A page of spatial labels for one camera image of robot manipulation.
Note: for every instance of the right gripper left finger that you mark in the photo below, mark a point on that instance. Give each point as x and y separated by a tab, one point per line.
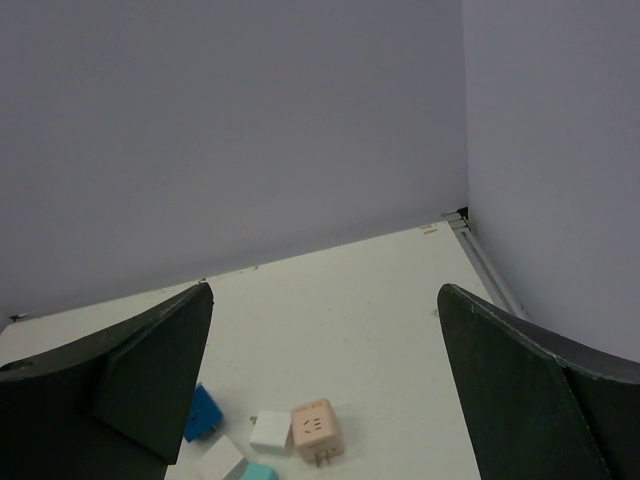
111	405

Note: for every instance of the white charger plug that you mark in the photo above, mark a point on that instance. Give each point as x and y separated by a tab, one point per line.
271	433
223	461

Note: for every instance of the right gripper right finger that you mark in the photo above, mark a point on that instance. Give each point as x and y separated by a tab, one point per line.
538	405

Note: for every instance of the pink cube socket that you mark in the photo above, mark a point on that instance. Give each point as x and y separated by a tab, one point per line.
316	432

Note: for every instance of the dark blue cube socket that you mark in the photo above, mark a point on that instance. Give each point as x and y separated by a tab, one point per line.
204	417

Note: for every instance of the aluminium right side rail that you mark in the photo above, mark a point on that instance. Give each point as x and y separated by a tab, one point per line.
493	281

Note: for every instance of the teal dual usb charger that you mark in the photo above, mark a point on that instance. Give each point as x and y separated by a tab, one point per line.
258	471

